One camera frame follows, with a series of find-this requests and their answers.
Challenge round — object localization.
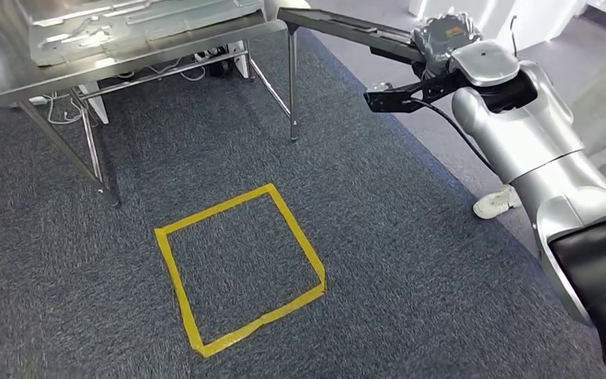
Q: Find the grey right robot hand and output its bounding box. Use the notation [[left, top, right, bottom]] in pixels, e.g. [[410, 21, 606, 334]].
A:
[[411, 13, 484, 80]]

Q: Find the black plastic plate frame part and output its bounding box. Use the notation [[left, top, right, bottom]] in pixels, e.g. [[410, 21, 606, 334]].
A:
[[276, 7, 427, 66]]

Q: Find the black box under workbench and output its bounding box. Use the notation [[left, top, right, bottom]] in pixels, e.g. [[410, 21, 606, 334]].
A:
[[206, 47, 246, 78]]

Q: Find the stainless steel workbench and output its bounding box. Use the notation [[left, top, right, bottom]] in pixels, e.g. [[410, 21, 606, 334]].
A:
[[0, 0, 301, 208]]

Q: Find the person's foot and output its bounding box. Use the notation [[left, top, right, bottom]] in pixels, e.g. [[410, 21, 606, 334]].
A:
[[473, 186, 522, 221]]

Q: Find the silver sheet metal panel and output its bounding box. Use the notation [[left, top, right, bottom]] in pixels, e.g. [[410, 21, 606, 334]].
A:
[[28, 0, 265, 68]]

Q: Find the yellow floor tape square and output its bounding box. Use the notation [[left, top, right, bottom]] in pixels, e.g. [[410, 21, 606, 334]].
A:
[[154, 182, 327, 359]]

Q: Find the thin black wrist wire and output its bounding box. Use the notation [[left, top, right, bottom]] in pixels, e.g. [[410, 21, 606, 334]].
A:
[[508, 14, 519, 58]]

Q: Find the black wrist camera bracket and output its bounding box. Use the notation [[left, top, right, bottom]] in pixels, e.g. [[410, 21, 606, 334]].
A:
[[364, 70, 463, 114]]

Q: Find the black camera cable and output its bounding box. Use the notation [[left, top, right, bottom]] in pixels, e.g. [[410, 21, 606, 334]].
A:
[[413, 96, 497, 174]]

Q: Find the white cable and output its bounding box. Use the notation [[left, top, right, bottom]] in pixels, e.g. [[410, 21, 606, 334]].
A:
[[146, 62, 208, 83], [41, 91, 91, 126]]

